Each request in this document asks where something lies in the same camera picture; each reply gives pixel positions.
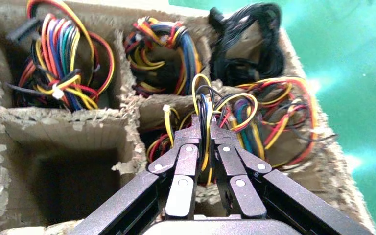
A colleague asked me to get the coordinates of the brown cardboard divider box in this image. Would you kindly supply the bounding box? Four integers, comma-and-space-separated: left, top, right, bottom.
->
0, 0, 376, 235

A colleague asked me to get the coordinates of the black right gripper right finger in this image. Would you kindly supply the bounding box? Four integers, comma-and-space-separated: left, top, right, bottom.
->
208, 116, 376, 235

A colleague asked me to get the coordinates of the multicoloured wire bundle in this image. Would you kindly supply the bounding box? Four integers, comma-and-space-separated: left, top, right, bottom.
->
123, 16, 203, 98
144, 73, 260, 187
235, 76, 338, 169
5, 0, 116, 113

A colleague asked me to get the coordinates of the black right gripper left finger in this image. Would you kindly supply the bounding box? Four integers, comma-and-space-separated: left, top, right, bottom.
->
67, 114, 202, 235

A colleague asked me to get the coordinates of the black wire bundle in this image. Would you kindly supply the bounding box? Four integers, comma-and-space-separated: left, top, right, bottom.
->
207, 2, 286, 87

